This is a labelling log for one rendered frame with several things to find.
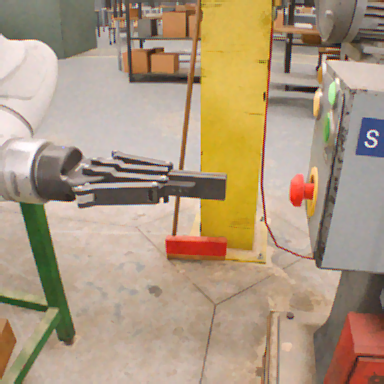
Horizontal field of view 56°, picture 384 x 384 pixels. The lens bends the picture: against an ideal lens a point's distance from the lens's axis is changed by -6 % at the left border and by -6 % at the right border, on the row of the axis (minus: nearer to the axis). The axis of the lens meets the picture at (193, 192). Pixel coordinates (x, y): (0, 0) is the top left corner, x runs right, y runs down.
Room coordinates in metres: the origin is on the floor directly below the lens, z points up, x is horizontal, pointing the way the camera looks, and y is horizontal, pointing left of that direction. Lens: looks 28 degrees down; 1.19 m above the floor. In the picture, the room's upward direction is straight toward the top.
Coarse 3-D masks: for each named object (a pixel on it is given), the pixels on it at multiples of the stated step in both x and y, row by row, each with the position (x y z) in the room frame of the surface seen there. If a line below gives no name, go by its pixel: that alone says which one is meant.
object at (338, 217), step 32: (352, 64) 0.44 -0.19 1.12; (320, 96) 0.42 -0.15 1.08; (352, 96) 0.31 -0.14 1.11; (320, 128) 0.41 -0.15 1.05; (352, 128) 0.31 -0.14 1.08; (320, 160) 0.38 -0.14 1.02; (352, 160) 0.31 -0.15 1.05; (320, 192) 0.35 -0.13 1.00; (352, 192) 0.31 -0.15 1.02; (320, 224) 0.32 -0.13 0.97; (352, 224) 0.31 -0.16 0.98; (320, 256) 0.31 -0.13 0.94; (352, 256) 0.30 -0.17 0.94
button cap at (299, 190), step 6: (300, 174) 0.40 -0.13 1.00; (294, 180) 0.39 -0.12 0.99; (300, 180) 0.39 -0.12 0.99; (294, 186) 0.38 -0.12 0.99; (300, 186) 0.38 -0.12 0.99; (306, 186) 0.39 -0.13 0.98; (312, 186) 0.39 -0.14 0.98; (294, 192) 0.38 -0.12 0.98; (300, 192) 0.38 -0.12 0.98; (306, 192) 0.38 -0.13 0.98; (312, 192) 0.38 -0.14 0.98; (294, 198) 0.38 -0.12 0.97; (300, 198) 0.37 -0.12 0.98; (306, 198) 0.38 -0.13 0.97; (312, 198) 0.38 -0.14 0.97; (294, 204) 0.38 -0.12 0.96; (300, 204) 0.38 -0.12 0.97
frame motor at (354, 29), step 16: (320, 0) 0.63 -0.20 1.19; (336, 0) 0.55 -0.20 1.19; (352, 0) 0.54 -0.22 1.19; (368, 0) 0.54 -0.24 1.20; (320, 16) 0.63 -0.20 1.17; (336, 16) 0.56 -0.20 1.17; (352, 16) 0.55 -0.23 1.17; (368, 16) 0.55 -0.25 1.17; (320, 32) 0.65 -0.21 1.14; (336, 32) 0.58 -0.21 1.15; (352, 32) 0.58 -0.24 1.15; (368, 32) 0.57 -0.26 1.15; (368, 48) 0.56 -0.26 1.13
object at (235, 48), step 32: (224, 0) 1.56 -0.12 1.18; (256, 0) 1.53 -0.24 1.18; (224, 32) 1.56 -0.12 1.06; (256, 32) 1.53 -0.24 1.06; (224, 64) 1.56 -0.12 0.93; (256, 64) 1.53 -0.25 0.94; (224, 96) 1.56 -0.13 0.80; (256, 96) 1.53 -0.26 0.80; (224, 128) 1.55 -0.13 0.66; (256, 128) 1.53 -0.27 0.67; (224, 160) 1.55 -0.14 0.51; (256, 160) 1.53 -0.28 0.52; (256, 192) 1.53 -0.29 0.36; (224, 224) 1.55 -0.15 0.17
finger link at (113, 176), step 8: (88, 168) 0.42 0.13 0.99; (96, 168) 0.42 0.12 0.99; (104, 168) 0.42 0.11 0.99; (112, 168) 0.43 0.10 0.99; (112, 176) 0.41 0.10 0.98; (120, 176) 0.41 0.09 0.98; (128, 176) 0.41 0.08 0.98; (136, 176) 0.41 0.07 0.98; (144, 176) 0.41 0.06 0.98; (152, 176) 0.41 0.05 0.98; (160, 176) 0.41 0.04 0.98; (168, 200) 0.40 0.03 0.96
